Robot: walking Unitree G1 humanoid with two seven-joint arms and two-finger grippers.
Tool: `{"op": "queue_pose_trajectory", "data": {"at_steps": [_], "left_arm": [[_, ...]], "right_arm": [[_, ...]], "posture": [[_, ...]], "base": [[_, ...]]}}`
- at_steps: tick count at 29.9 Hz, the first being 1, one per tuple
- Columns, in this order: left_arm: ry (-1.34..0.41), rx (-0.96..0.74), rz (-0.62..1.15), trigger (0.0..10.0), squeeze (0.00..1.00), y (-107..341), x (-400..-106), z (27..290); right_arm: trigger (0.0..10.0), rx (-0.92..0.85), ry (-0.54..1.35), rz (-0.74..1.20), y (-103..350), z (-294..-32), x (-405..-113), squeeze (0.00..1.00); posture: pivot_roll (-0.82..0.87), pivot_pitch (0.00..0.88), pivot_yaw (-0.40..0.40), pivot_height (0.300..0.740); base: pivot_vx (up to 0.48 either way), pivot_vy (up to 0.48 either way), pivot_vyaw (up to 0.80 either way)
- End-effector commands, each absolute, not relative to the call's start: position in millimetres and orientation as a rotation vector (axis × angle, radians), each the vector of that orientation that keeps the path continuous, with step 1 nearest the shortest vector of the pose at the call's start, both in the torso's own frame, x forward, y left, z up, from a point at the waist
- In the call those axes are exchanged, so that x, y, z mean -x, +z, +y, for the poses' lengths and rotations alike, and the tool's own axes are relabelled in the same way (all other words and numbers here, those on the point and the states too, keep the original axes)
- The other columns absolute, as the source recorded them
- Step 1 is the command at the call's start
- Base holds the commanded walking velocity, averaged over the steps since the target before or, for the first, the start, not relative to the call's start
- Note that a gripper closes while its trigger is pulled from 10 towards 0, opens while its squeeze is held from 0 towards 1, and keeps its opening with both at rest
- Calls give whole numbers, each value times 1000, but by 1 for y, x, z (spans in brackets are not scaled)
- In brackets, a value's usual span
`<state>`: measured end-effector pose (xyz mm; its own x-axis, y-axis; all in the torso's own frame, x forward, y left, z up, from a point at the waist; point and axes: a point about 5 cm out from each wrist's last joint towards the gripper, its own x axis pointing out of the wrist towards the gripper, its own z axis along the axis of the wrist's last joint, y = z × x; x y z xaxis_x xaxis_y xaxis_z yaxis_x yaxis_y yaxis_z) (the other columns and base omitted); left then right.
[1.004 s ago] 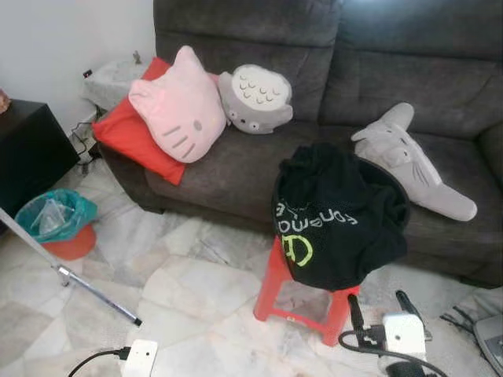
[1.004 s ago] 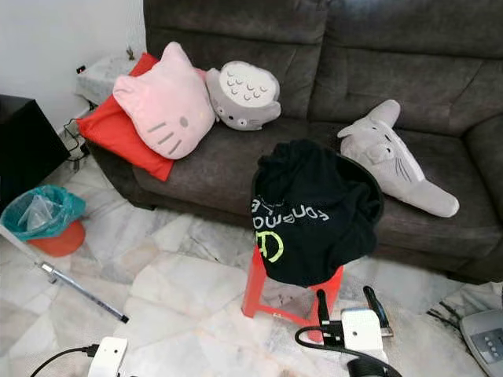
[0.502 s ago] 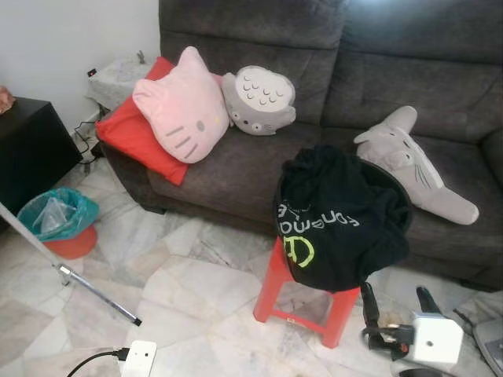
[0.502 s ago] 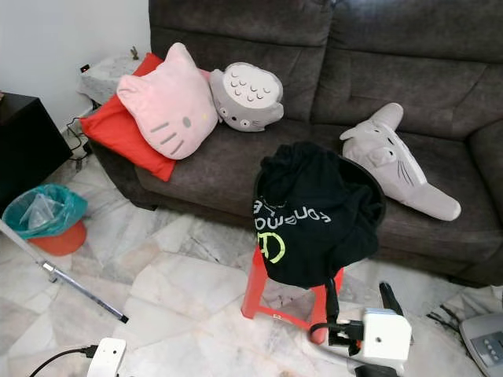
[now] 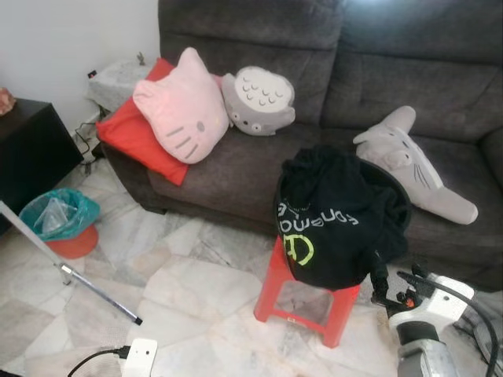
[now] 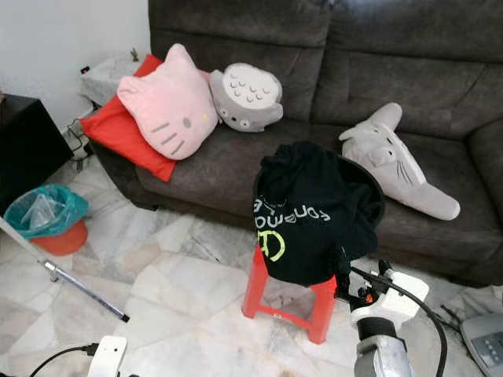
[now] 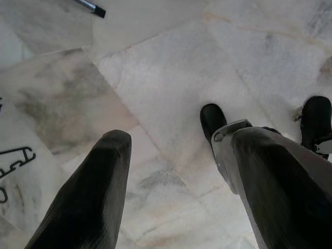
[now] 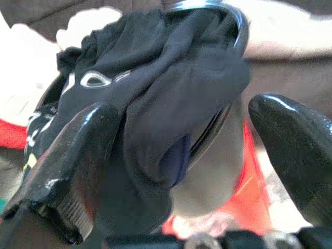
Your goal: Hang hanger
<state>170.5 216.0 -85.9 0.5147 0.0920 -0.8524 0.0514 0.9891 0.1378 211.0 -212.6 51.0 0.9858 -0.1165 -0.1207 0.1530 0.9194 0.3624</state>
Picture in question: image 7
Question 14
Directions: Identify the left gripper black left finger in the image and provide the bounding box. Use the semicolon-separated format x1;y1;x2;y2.
24;129;133;249

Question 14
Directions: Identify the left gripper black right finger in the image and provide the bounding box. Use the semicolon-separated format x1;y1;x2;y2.
210;119;332;249

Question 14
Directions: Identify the black robot right foot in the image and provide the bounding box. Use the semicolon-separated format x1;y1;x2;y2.
294;95;332;161

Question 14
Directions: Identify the black robot foot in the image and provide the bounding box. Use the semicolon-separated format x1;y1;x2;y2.
200;103;228;146
294;95;332;161

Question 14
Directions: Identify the black robot left foot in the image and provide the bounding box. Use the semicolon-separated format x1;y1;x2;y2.
200;103;228;146

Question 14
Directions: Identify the silver clothes rack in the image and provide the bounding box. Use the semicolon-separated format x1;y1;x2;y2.
72;0;106;19

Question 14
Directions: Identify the black wire hanger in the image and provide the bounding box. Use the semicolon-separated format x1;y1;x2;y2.
0;146;37;205

